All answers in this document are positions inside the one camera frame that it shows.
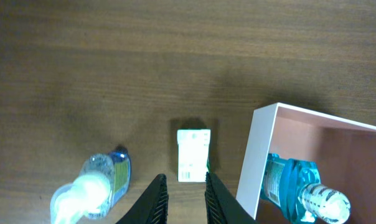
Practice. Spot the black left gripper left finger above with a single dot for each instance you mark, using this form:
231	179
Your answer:
152	205

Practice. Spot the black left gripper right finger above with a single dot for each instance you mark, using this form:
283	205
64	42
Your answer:
221	206

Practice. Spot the blue mouthwash bottle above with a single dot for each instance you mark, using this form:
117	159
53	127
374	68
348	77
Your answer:
295	187

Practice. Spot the white cardboard box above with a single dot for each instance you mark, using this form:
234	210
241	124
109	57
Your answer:
344	151

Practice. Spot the clear hand sanitizer bottle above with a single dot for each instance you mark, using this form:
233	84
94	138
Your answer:
103	180

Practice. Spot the green white soap box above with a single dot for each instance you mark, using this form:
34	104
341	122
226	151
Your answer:
193	154

